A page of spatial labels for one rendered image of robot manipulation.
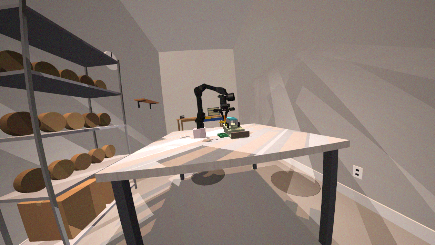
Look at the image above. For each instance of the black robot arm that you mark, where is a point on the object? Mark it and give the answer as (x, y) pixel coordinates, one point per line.
(198, 93)

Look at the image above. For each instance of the green tray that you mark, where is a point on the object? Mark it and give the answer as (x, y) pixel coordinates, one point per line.
(221, 135)

